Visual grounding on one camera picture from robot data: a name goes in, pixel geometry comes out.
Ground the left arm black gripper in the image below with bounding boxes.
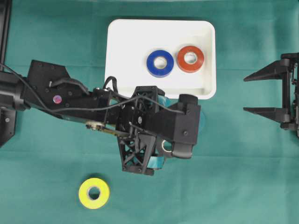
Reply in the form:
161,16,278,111
115,86,182,175

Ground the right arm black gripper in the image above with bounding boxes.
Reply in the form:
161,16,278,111
243,53,299,136

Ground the blue tape roll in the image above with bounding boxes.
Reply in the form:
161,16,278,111
146,50,174,78

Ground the red tape roll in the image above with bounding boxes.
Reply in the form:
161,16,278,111
177,45,205,73

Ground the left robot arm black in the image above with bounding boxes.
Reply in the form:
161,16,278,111
0,60,185,175

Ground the black tape roll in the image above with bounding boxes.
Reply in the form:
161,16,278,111
156,138,173,158

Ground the green tape roll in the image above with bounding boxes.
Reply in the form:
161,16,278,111
199,110,206,132

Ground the white plastic tray case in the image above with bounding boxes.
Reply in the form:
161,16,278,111
105,19,216,99

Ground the yellow tape roll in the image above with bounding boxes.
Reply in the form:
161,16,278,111
78,178,110,209

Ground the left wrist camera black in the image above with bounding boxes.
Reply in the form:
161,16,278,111
146,94,201,159

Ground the black cable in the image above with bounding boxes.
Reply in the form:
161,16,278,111
0,63,187,117

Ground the black frame rail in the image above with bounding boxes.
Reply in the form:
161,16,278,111
0,0,12,64

